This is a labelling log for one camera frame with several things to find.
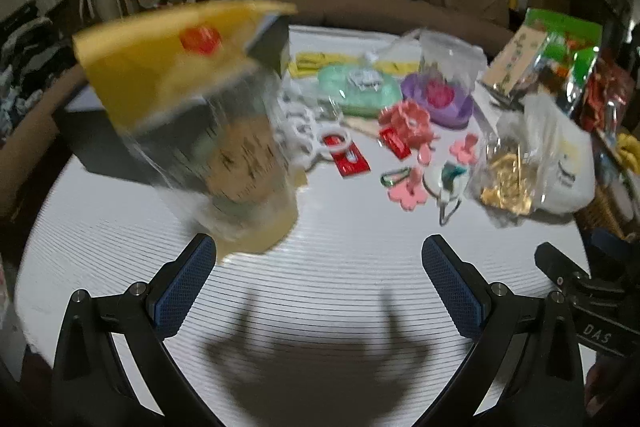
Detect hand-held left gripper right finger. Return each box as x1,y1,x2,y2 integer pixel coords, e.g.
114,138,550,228
415,234,586,427

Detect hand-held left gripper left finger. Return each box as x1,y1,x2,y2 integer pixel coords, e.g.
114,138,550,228
50,234,226,427

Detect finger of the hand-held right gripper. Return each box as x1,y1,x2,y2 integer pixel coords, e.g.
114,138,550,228
534,242,592,290

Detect clear packet with yellow header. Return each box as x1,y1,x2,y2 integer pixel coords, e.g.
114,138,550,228
72,0,308,263

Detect blue bin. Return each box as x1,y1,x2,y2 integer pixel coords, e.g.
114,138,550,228
592,229,640,260

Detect wicker basket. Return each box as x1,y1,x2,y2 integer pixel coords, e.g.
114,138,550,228
574,184,640,240

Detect clear bag of gold pieces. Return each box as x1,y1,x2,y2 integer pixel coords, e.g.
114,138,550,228
469,142,548,229

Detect pink flower charm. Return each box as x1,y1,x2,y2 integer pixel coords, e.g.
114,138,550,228
387,166,432,211

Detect white plastic bag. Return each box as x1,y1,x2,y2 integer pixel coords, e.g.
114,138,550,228
517,93,597,214

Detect green carabiner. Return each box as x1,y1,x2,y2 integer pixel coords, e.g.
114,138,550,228
380,167,412,188

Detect black box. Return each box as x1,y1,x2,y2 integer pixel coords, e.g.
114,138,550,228
54,14,292,188

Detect large pink flower clip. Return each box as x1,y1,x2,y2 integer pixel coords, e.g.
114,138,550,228
377,101,438,148

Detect red foil package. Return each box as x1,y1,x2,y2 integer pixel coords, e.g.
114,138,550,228
579,56,637,135

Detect pale wooden stick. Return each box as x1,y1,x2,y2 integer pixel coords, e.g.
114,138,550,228
339,116,383,135

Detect purple flower dish packet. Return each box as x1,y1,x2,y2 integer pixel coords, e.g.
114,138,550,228
400,29,490,128

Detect beige floral card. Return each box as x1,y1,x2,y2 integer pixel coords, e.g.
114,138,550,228
486,26,551,96

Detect mint green packet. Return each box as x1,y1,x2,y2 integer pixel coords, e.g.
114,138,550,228
318,64,403,118

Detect green snack package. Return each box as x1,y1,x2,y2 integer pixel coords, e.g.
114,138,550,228
525,7,602,110

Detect yellow label strip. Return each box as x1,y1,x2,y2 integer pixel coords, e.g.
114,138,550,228
289,51,353,78
374,58,420,76

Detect white plastic ring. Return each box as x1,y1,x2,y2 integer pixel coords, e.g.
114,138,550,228
277,97,321,145
309,122,354,170

